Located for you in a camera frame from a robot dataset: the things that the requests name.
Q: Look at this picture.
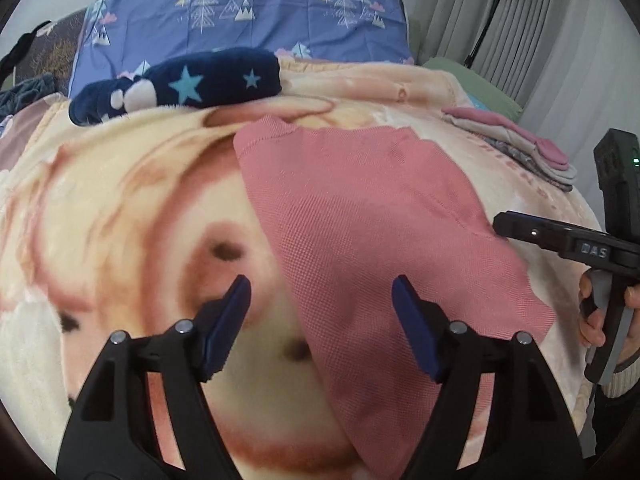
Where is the pink knit garment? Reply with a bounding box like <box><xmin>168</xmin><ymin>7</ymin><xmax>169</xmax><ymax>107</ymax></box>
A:
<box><xmin>233</xmin><ymin>117</ymin><xmax>555</xmax><ymax>479</ymax></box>

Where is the folded pink clothes stack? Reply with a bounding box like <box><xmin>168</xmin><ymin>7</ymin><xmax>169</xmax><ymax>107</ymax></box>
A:
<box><xmin>442</xmin><ymin>106</ymin><xmax>577</xmax><ymax>192</ymax></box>

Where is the right hand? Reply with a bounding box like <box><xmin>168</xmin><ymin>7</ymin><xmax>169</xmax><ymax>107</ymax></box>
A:
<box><xmin>577</xmin><ymin>273</ymin><xmax>640</xmax><ymax>369</ymax></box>

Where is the green bed sheet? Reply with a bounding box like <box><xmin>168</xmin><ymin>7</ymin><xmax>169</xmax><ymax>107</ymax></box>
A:
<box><xmin>423</xmin><ymin>58</ymin><xmax>523</xmax><ymax>122</ymax></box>

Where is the grey curtain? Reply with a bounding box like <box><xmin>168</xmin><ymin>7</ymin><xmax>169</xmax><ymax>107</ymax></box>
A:
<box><xmin>412</xmin><ymin>0</ymin><xmax>639</xmax><ymax>211</ymax></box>

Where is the cream peach plush blanket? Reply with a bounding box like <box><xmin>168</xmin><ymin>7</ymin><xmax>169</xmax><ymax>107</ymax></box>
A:
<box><xmin>1</xmin><ymin>60</ymin><xmax>598</xmax><ymax>479</ymax></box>

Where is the teal dark crumpled cloth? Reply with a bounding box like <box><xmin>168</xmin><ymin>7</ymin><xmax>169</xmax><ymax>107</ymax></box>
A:
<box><xmin>0</xmin><ymin>73</ymin><xmax>56</xmax><ymax>120</ymax></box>

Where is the navy star fleece garment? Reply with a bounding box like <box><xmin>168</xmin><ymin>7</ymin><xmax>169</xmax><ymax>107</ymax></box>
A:
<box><xmin>68</xmin><ymin>47</ymin><xmax>282</xmax><ymax>126</ymax></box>

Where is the dark patterned pillow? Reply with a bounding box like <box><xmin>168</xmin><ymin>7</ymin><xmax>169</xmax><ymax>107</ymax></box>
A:
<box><xmin>13</xmin><ymin>8</ymin><xmax>86</xmax><ymax>94</ymax></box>

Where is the blue tree print pillow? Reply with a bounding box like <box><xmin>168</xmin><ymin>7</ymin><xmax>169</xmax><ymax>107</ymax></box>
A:
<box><xmin>68</xmin><ymin>0</ymin><xmax>413</xmax><ymax>96</ymax></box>

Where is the black strap item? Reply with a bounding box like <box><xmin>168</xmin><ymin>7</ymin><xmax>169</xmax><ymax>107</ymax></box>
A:
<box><xmin>0</xmin><ymin>21</ymin><xmax>51</xmax><ymax>84</ymax></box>

